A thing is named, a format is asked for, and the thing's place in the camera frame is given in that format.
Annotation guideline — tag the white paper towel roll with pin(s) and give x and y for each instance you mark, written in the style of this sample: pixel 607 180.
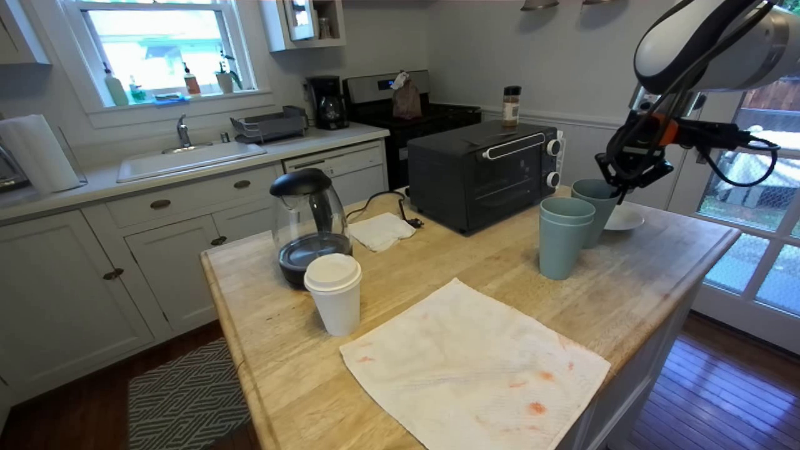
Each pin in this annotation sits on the white paper towel roll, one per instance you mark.
pixel 42 153

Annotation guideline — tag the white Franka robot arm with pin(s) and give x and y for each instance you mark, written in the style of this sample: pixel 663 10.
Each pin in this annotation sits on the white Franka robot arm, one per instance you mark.
pixel 717 40

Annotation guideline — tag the spice jar with dark lid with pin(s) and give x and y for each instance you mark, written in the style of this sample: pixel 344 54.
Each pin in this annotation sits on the spice jar with dark lid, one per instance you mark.
pixel 511 105

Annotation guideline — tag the white kitchen sink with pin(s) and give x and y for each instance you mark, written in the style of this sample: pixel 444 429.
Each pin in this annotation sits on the white kitchen sink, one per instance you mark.
pixel 189 161

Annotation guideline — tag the white paper napkin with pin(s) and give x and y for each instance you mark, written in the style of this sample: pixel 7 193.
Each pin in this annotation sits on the white paper napkin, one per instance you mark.
pixel 379 231

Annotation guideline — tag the silver dish rack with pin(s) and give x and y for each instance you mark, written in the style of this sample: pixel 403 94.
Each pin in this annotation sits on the silver dish rack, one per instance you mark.
pixel 267 125

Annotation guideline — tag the white lidded paper cup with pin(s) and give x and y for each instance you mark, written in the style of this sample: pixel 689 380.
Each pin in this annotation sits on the white lidded paper cup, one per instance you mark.
pixel 337 300

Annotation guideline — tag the small brown bottle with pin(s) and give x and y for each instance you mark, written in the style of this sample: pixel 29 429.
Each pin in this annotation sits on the small brown bottle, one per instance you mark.
pixel 191 81

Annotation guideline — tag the kitchen window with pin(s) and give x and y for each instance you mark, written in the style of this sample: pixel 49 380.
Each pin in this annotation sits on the kitchen window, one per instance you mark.
pixel 151 50

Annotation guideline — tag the metal sink faucet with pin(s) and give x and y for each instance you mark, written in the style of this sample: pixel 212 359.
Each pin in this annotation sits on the metal sink faucet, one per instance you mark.
pixel 183 134

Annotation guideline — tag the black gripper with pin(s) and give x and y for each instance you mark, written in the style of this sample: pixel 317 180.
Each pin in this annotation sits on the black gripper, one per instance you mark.
pixel 638 151

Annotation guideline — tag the grey patterned floor mat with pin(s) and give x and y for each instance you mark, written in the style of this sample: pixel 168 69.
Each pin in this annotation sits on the grey patterned floor mat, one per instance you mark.
pixel 189 401

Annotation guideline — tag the black steel stove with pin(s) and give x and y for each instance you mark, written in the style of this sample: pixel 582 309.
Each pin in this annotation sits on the black steel stove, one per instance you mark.
pixel 433 121

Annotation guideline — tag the black toaster oven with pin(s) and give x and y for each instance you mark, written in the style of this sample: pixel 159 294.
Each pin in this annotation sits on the black toaster oven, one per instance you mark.
pixel 466 179

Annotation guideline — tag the white wall cabinet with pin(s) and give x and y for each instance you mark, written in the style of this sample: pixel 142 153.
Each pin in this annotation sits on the white wall cabinet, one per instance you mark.
pixel 278 26

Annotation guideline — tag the white windowsill pot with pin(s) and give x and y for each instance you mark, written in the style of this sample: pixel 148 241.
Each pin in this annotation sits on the white windowsill pot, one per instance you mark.
pixel 227 79

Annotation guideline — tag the brown paper bag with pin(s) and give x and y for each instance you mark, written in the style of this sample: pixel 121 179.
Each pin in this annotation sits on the brown paper bag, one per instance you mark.
pixel 406 100

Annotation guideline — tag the green plastic cup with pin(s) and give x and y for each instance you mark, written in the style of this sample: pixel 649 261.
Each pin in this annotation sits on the green plastic cup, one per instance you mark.
pixel 576 209
pixel 563 254
pixel 604 215

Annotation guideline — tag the green soap bottle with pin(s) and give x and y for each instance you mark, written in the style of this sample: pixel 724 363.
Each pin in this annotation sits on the green soap bottle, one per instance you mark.
pixel 116 90

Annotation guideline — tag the black coffee maker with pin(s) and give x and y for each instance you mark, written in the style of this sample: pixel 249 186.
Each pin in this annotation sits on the black coffee maker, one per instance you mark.
pixel 328 104

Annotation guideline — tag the wooden top kitchen island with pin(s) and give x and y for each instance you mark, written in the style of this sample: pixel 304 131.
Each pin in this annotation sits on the wooden top kitchen island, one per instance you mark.
pixel 651 365

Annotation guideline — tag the orange black wrist camera mount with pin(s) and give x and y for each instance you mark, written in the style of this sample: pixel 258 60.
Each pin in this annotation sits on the orange black wrist camera mount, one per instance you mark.
pixel 709 134

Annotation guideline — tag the glass electric kettle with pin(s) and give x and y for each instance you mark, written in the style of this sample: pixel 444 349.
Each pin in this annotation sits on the glass electric kettle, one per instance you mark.
pixel 309 225

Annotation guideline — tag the stained white cloth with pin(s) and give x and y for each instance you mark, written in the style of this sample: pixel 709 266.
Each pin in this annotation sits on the stained white cloth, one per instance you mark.
pixel 477 375

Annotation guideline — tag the white base cabinets with counter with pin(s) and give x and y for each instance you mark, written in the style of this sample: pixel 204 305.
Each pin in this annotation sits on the white base cabinets with counter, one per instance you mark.
pixel 167 250

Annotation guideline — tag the white glass pane door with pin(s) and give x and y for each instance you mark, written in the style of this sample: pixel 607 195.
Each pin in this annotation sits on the white glass pane door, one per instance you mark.
pixel 751 266

